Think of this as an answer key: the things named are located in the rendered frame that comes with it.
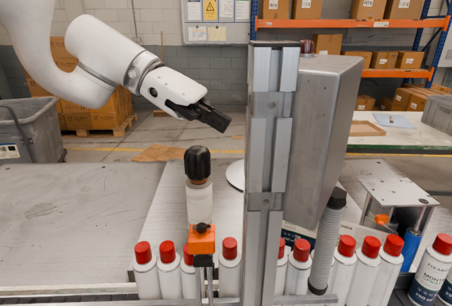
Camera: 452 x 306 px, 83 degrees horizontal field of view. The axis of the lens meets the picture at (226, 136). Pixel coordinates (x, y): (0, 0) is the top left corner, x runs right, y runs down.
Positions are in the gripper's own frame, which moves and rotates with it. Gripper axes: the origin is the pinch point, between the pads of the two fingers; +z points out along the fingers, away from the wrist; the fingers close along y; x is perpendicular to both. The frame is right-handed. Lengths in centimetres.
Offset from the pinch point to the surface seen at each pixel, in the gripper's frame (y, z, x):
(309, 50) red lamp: -7.1, 5.9, -19.4
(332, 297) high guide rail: -3.6, 41.8, 20.2
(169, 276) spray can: -11.1, 8.4, 32.2
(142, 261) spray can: -11.6, 1.9, 31.6
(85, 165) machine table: 54, -51, 89
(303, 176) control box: -19.3, 12.0, -8.7
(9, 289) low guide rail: -16, -22, 62
